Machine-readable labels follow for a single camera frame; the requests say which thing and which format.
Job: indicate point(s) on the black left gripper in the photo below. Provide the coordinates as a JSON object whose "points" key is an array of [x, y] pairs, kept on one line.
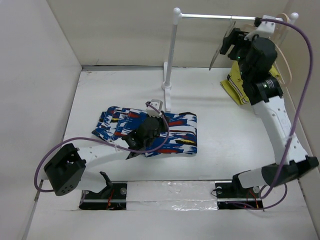
{"points": [[163, 121]]}

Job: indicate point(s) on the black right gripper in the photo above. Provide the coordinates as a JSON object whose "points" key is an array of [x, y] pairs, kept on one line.
{"points": [[235, 37]]}

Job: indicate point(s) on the blue patterned trousers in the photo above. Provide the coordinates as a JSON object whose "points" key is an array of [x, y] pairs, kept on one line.
{"points": [[117, 122]]}

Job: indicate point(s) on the grey metal trouser hanger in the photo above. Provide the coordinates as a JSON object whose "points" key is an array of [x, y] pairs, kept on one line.
{"points": [[217, 52]]}

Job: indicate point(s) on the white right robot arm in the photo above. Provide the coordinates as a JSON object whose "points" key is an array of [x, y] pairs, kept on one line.
{"points": [[291, 159]]}

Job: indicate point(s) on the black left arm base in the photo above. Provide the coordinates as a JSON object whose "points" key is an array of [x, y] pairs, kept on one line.
{"points": [[113, 197]]}

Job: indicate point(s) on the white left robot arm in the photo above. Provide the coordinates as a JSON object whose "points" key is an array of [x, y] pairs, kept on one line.
{"points": [[74, 168]]}

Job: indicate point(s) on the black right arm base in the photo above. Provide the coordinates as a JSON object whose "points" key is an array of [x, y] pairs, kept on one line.
{"points": [[230, 195]]}

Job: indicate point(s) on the yellow folded shorts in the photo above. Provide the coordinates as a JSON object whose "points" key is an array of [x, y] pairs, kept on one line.
{"points": [[233, 85]]}

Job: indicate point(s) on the white clothes rack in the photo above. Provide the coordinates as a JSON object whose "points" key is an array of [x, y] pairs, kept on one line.
{"points": [[177, 16]]}

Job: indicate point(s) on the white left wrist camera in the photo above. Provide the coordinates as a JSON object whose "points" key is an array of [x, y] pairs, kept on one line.
{"points": [[154, 108]]}

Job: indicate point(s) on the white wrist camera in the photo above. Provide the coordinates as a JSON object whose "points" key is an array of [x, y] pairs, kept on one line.
{"points": [[154, 108], [266, 29]]}

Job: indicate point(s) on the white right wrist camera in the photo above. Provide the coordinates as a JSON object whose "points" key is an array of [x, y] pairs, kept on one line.
{"points": [[266, 29]]}

